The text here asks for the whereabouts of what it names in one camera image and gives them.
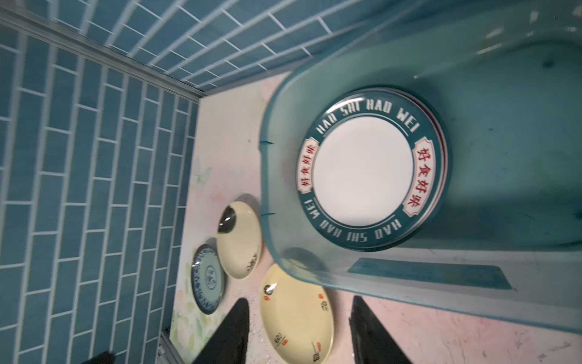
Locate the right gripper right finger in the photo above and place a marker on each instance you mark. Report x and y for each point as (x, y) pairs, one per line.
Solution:
(372, 343)

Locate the cream plate with black patch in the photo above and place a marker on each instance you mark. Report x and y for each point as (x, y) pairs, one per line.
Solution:
(239, 240)

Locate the yellow plate with small prints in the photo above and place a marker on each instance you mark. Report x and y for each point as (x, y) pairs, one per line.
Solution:
(297, 317)

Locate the blue patterned small plate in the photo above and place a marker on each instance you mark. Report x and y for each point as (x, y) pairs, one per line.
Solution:
(207, 279)

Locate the green rim Hao Shi plate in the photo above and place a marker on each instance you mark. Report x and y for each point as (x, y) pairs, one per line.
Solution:
(373, 168)

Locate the teal translucent plastic bin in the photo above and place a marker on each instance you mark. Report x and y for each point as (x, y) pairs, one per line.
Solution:
(505, 77)

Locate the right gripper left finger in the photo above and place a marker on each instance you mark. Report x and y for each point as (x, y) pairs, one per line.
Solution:
(229, 343)

